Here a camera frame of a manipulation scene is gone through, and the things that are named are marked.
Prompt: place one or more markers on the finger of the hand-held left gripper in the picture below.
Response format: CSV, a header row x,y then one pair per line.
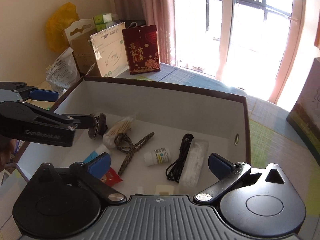
x,y
45,95
80,121

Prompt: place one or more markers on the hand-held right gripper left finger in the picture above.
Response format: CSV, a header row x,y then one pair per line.
x,y
100,166

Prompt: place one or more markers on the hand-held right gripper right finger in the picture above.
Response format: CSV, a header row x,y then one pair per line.
x,y
220,166

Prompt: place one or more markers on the blue tube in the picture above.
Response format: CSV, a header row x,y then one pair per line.
x,y
100,150

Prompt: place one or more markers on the red snack packet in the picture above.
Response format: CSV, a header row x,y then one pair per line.
x,y
112,177

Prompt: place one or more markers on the brown scrunchie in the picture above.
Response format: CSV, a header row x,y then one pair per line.
x,y
101,126

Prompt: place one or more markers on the clear plastic toothpick box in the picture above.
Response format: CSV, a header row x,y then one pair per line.
x,y
193,165

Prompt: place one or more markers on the patterned braided hair clip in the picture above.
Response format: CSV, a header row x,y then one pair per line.
x,y
127,155

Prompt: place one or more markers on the bag of cotton swabs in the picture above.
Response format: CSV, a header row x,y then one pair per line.
x,y
120,128

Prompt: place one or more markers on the white pill bottle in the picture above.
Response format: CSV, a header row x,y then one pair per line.
x,y
157,157

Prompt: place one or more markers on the brown cardboard box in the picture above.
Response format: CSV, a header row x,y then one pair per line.
x,y
200,110

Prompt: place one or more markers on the cream hair claw clip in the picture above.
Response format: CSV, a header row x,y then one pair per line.
x,y
163,190

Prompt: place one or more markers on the checked cloth covered desktop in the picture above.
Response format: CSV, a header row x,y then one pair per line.
x,y
270,142

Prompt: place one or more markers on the person's left hand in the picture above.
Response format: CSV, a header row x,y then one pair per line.
x,y
5,155

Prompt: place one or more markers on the clear printed plastic bag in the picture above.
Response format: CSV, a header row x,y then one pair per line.
x,y
62,70

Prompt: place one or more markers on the yellow plastic bag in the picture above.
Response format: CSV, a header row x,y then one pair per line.
x,y
57,27

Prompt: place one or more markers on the white tissue carton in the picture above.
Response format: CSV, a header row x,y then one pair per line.
x,y
110,52

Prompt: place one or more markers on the red gift box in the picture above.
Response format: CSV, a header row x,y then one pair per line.
x,y
141,52

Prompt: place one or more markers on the green tissue packs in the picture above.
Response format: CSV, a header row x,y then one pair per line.
x,y
105,18

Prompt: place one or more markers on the large milk carton with cow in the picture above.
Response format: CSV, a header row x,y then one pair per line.
x,y
307,105

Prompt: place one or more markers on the pink curtain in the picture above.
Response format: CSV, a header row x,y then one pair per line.
x,y
155,5

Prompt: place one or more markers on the glass balcony door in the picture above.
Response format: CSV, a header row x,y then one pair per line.
x,y
250,17

